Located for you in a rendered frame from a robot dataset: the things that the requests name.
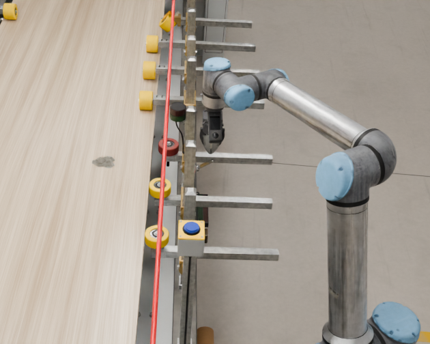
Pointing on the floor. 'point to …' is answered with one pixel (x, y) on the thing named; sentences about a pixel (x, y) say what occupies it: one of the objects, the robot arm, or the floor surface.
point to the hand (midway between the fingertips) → (210, 151)
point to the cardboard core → (205, 335)
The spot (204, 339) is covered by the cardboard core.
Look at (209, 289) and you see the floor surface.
